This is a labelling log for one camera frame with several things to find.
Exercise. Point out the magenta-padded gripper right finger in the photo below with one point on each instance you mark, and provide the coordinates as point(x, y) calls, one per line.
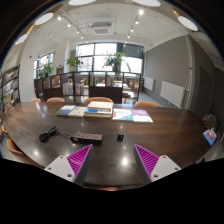
point(164, 167)

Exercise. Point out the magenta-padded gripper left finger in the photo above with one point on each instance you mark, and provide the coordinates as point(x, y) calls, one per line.
point(60, 167)

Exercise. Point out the black charger block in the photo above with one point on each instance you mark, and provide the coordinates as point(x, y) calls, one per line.
point(120, 136)

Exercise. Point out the black power strip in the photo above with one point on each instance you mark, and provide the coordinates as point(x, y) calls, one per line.
point(88, 137)

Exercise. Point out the purple and white book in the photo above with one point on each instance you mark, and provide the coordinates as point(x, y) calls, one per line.
point(141, 115)

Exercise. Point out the blue thin book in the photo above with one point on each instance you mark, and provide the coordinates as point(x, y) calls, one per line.
point(65, 110)

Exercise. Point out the white thin book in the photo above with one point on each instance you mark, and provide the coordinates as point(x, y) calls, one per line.
point(77, 111)

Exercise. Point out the beige thick book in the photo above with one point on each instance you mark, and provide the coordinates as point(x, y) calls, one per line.
point(96, 116)

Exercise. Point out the blue and white book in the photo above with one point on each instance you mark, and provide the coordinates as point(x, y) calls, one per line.
point(93, 111)

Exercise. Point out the white illustrated book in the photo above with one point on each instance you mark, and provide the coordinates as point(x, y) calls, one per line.
point(122, 114)

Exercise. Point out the large white book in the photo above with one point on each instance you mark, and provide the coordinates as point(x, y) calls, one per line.
point(100, 105)

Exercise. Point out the low dark shelf unit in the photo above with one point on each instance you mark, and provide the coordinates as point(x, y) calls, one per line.
point(106, 93)

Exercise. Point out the tall dark bookshelf unit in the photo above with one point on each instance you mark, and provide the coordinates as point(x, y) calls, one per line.
point(10, 86)

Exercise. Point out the large potted green plant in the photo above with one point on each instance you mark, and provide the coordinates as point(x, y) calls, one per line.
point(115, 60)

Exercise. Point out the ceiling air conditioner unit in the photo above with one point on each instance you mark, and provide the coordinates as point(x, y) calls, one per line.
point(101, 29)

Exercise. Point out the ceiling lights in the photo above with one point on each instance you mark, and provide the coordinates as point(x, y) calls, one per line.
point(187, 23)

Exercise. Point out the large white wall radiator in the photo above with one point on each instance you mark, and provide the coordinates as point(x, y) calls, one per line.
point(172, 93)

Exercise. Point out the small white wall radiator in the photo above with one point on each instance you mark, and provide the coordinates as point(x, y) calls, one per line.
point(149, 84)

